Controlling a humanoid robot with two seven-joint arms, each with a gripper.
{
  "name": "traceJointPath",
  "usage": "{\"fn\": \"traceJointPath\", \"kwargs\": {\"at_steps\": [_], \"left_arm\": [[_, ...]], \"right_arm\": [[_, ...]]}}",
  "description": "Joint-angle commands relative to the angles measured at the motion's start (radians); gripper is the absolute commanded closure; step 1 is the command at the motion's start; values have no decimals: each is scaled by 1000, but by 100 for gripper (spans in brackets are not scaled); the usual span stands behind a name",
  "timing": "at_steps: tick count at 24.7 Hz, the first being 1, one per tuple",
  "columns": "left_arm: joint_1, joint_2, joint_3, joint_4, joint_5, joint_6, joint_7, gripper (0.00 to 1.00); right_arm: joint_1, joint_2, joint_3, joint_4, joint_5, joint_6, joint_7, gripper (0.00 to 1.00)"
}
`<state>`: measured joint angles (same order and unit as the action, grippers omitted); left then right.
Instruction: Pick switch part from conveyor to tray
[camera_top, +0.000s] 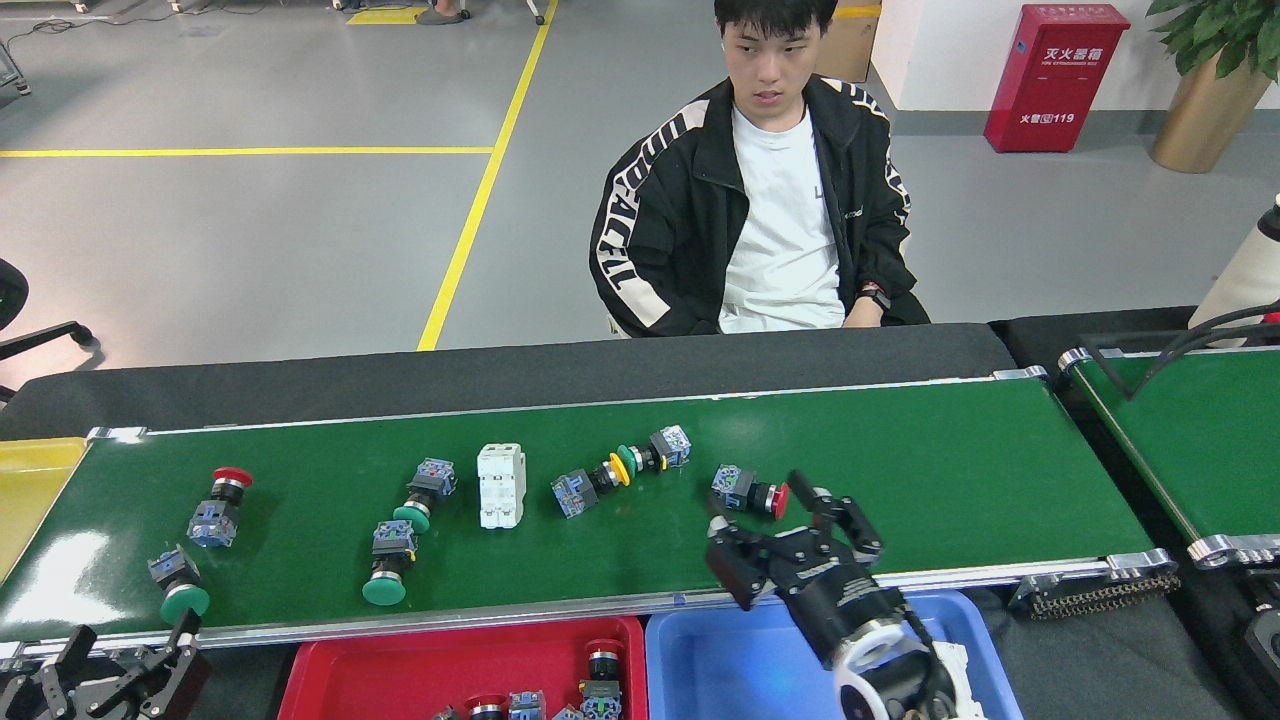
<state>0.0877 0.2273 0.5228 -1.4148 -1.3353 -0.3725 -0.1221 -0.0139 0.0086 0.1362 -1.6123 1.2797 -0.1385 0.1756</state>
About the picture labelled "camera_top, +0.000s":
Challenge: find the black joystick controller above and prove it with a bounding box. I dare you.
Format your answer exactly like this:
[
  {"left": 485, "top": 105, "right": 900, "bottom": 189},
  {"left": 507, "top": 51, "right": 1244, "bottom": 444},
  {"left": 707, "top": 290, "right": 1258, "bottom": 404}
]
[{"left": 1243, "top": 575, "right": 1280, "bottom": 691}]

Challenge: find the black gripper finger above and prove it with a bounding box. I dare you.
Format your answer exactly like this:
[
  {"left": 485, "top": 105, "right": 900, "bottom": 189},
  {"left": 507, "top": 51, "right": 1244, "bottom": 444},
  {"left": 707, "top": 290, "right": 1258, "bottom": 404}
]
[
  {"left": 706, "top": 518, "right": 791, "bottom": 611},
  {"left": 130, "top": 610, "right": 211, "bottom": 719},
  {"left": 0, "top": 625, "right": 98, "bottom": 720},
  {"left": 792, "top": 470, "right": 886, "bottom": 566}
]

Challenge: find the green conveyor belt long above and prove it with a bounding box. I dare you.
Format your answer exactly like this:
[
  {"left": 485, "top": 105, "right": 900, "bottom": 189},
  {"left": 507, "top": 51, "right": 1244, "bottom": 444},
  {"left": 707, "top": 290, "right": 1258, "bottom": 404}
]
[{"left": 0, "top": 365, "right": 1181, "bottom": 666}]

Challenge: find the potted plant in gold pot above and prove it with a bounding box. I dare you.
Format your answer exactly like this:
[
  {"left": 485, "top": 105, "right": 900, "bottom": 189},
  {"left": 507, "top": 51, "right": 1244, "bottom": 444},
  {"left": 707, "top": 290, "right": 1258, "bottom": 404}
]
[{"left": 1145, "top": 0, "right": 1280, "bottom": 174}]

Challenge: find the cardboard box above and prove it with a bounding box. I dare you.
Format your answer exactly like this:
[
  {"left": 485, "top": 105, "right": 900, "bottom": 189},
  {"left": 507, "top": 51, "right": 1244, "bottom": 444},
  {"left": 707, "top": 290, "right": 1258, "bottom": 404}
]
[{"left": 812, "top": 0, "right": 883, "bottom": 84}]

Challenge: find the white cylinder with black band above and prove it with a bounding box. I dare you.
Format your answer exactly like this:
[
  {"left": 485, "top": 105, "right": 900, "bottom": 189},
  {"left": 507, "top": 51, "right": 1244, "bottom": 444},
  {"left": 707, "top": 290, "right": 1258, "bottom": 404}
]
[{"left": 1188, "top": 195, "right": 1280, "bottom": 346}]

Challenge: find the black drive chain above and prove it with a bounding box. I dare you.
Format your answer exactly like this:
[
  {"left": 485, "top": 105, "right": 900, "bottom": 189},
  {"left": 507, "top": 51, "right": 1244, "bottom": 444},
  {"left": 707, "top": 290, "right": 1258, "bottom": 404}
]
[{"left": 1025, "top": 572, "right": 1181, "bottom": 621}]

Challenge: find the blue tray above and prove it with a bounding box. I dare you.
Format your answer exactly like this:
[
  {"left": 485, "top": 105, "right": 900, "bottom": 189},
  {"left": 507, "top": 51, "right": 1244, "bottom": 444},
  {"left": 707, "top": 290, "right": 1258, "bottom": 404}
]
[{"left": 645, "top": 588, "right": 1026, "bottom": 720}]

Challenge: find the black guide bar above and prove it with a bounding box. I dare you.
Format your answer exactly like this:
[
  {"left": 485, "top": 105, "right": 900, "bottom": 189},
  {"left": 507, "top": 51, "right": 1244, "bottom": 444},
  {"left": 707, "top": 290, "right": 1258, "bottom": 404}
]
[{"left": 1083, "top": 345, "right": 1134, "bottom": 401}]

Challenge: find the black cable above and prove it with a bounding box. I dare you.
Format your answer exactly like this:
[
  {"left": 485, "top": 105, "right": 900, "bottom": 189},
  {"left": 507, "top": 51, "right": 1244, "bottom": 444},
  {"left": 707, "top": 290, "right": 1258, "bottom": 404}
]
[{"left": 1128, "top": 300, "right": 1280, "bottom": 401}]

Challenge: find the green conveyor belt short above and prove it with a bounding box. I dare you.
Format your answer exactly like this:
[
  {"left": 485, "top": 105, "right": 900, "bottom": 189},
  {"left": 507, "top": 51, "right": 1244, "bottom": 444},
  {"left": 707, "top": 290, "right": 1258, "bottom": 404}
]
[{"left": 1058, "top": 340, "right": 1280, "bottom": 571}]

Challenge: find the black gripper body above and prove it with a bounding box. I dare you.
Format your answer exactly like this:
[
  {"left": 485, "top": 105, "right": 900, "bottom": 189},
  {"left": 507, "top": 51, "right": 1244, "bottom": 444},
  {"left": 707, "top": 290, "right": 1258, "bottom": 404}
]
[{"left": 775, "top": 535, "right": 906, "bottom": 661}]

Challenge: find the red fire extinguisher box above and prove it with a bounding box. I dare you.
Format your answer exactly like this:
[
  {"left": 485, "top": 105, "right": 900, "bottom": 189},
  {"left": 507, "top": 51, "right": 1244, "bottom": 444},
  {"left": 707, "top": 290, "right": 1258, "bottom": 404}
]
[{"left": 984, "top": 3, "right": 1131, "bottom": 154}]

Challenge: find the green push button switch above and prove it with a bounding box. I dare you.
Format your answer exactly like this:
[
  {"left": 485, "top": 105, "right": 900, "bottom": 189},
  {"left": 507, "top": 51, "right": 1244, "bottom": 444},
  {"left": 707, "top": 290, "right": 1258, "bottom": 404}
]
[
  {"left": 361, "top": 519, "right": 420, "bottom": 608},
  {"left": 147, "top": 544, "right": 212, "bottom": 629},
  {"left": 616, "top": 424, "right": 693, "bottom": 478},
  {"left": 392, "top": 457, "right": 459, "bottom": 535}
]

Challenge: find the yellow push button switch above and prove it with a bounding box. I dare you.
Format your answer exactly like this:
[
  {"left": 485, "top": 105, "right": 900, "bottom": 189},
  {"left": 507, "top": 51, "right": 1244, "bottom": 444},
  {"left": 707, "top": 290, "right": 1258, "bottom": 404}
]
[{"left": 550, "top": 454, "right": 632, "bottom": 521}]

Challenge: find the black office chair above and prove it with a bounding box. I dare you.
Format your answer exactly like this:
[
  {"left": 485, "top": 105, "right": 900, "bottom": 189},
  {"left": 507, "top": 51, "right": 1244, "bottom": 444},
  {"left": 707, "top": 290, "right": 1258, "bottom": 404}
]
[{"left": 0, "top": 258, "right": 96, "bottom": 401}]

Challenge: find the yellow bin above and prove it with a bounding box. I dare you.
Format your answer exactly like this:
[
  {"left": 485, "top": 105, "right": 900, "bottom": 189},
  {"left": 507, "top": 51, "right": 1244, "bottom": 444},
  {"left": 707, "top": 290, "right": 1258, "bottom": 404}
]
[{"left": 0, "top": 437, "right": 89, "bottom": 586}]

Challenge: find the red tray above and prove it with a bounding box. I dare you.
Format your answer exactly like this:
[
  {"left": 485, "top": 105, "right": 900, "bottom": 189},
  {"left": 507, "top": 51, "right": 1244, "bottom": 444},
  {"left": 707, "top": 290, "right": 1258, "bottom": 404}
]
[{"left": 278, "top": 615, "right": 649, "bottom": 720}]

